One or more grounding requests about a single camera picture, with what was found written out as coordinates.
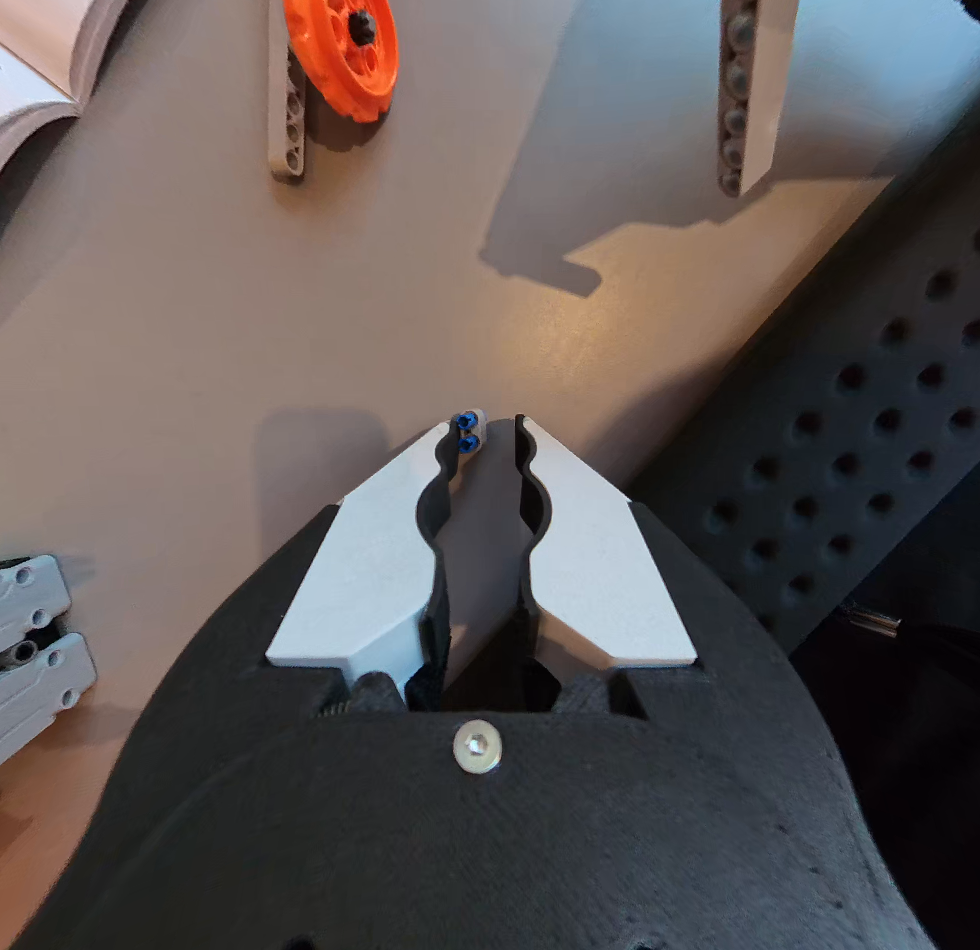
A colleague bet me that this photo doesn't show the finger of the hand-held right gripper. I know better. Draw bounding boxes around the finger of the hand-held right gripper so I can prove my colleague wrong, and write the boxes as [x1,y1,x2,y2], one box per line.
[741,0,806,198]

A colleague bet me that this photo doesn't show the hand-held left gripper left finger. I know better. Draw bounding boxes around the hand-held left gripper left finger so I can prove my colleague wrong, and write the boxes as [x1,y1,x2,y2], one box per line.
[264,420,453,694]

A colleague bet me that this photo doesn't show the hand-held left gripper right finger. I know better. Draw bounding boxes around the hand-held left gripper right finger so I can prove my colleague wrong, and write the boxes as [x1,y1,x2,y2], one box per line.
[514,413,699,691]

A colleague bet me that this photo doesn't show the grey beam with blue pins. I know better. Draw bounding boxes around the grey beam with blue pins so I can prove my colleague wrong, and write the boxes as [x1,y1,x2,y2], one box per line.
[450,408,491,492]

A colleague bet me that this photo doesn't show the grey desk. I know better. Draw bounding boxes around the grey desk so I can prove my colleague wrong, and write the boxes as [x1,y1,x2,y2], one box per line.
[0,0,980,928]

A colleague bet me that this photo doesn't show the black perforated mat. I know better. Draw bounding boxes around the black perforated mat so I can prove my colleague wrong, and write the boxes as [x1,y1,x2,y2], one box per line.
[628,108,980,660]

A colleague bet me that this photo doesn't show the grey block robot model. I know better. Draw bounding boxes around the grey block robot model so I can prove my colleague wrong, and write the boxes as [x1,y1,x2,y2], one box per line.
[0,554,99,767]

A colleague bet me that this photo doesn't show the orange wheel beam assembly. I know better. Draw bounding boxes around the orange wheel beam assembly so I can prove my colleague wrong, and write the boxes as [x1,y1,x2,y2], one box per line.
[268,0,401,184]

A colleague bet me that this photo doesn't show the open white instruction booklet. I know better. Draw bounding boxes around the open white instruction booklet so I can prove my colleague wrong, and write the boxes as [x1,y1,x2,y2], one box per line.
[0,0,150,170]

